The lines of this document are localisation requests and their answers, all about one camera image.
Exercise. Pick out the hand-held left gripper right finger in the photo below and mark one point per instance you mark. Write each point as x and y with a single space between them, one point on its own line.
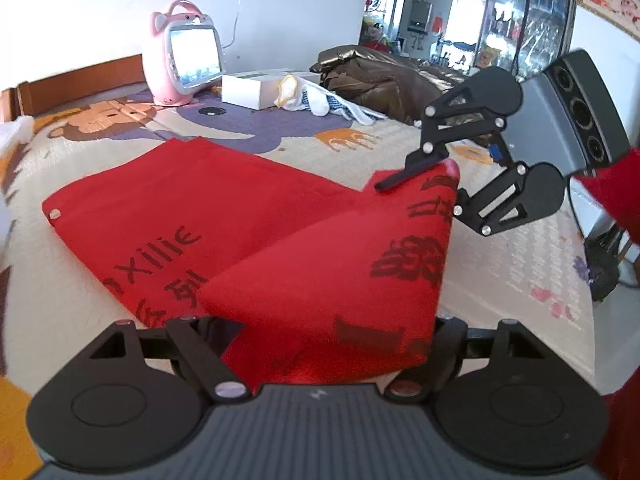
450 350

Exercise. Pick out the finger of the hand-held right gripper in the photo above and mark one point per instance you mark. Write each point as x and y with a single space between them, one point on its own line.
487 205
430 152

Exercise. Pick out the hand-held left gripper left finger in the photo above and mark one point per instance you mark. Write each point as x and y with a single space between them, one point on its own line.
197 350

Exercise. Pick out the red shopping bag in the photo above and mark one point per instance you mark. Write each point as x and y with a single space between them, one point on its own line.
225 220

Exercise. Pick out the person's right forearm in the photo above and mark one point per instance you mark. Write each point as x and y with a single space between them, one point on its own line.
615 190

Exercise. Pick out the dark bag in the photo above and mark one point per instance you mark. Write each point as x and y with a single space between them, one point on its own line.
605 265

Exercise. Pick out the clear plastic bag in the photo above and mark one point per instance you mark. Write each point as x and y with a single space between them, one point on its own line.
17 130

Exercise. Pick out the brown shiny jacket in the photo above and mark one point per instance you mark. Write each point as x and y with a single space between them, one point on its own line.
390 80

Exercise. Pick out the glass display cabinet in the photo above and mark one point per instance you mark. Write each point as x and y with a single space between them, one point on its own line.
525 20

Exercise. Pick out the white blue cloth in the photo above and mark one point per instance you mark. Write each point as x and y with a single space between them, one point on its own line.
325 102

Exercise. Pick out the person's red sweater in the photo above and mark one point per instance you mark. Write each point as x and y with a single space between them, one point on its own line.
622 435

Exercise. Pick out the small white carton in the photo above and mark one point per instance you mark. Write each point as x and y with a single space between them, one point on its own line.
245 92

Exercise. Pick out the pink bear tablet toy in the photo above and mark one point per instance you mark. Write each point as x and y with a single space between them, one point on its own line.
160 65

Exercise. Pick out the wooden headboard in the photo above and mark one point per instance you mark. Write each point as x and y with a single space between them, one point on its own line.
75 80

